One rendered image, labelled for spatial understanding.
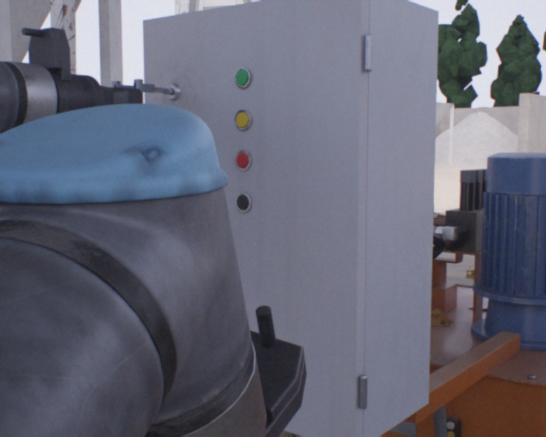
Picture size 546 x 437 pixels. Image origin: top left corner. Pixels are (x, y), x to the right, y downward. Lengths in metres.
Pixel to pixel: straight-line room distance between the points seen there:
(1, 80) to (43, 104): 0.06
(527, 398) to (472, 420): 0.12
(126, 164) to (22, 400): 0.08
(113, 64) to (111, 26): 0.23
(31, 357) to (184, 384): 0.10
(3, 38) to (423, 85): 3.14
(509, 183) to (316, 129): 0.76
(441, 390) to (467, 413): 0.26
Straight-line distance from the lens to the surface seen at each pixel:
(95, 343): 0.20
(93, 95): 0.93
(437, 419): 1.28
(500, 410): 1.45
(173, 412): 0.28
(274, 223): 0.95
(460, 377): 1.30
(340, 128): 0.88
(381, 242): 0.93
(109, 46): 4.43
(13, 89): 0.86
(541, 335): 1.64
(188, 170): 0.24
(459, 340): 1.63
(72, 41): 2.41
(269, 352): 0.40
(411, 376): 1.06
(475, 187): 1.80
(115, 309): 0.21
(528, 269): 1.60
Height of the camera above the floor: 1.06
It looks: 6 degrees down
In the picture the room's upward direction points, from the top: straight up
